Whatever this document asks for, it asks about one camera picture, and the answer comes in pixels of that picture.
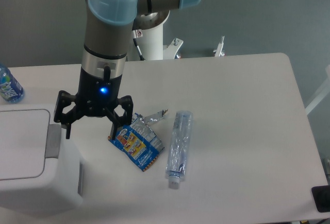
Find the white trash can lid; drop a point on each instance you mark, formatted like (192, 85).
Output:
(28, 138)

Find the white trash can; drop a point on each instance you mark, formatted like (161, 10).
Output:
(57, 189)

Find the white stand leg with bolt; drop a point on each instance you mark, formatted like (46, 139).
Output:
(219, 52)

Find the blue labelled drink bottle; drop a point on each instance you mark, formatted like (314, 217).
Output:
(11, 90)

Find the crushed clear plastic bottle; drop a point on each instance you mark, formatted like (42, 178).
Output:
(179, 148)

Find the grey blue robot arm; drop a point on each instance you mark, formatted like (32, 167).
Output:
(108, 33)

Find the black device at table edge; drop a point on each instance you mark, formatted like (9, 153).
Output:
(321, 198)

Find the blue snack wrapper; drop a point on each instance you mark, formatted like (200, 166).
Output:
(139, 141)

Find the white frame bar right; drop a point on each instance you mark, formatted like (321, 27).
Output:
(321, 92)

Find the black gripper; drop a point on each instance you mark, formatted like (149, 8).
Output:
(95, 98)

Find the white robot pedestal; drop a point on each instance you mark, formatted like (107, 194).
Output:
(147, 39)

